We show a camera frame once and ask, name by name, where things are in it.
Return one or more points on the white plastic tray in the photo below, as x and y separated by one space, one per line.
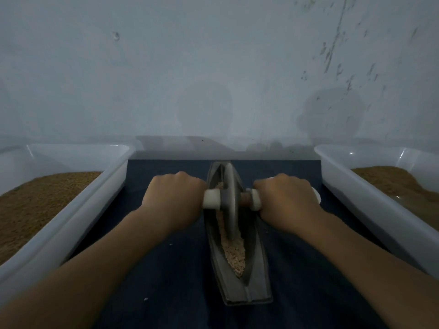
72 209
363 202

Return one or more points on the boat-shaped metal grinding trough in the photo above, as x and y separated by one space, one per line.
257 284

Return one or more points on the person's left forearm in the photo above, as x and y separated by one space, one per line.
72 284

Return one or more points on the dark blue tablecloth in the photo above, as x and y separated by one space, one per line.
178 298

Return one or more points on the person's left hand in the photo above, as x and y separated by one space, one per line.
171 200

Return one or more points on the small ground grain portion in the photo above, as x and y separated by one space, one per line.
233 246

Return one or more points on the person's right forearm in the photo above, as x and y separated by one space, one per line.
377 274

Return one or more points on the white round plate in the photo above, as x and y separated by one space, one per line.
316 195

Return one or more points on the person's right hand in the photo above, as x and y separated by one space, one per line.
287 202

